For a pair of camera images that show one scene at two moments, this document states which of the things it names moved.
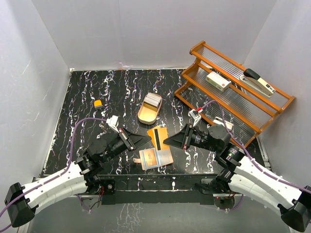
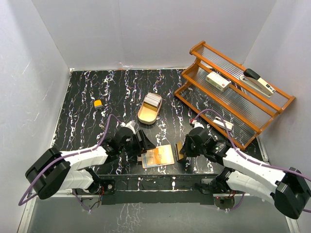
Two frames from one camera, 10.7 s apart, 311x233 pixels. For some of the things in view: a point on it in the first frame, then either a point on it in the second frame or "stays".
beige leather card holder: (153, 158) stays
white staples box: (218, 81) stays
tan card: (159, 134) -> (179, 146)
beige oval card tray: (148, 113) stays
